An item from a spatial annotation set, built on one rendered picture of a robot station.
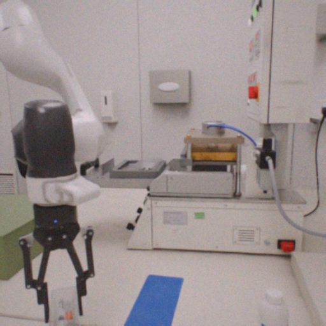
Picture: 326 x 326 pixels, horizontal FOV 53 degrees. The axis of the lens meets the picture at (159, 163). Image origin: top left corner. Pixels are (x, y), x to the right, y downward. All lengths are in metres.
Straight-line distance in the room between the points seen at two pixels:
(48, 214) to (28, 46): 0.37
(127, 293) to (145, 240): 0.24
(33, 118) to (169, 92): 2.01
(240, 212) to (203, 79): 1.76
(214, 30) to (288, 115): 1.77
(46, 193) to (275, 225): 0.68
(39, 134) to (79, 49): 2.36
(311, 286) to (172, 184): 0.45
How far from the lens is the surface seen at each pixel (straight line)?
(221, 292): 0.88
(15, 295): 0.95
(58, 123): 0.58
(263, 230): 1.03
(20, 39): 0.80
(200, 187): 0.99
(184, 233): 1.03
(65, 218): 0.61
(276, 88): 0.97
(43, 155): 0.58
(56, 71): 0.78
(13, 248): 1.01
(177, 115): 2.65
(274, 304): 0.62
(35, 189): 0.60
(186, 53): 2.66
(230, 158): 1.03
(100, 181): 1.10
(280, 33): 0.99
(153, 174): 1.06
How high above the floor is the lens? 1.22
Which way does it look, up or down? 11 degrees down
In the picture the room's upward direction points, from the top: 1 degrees counter-clockwise
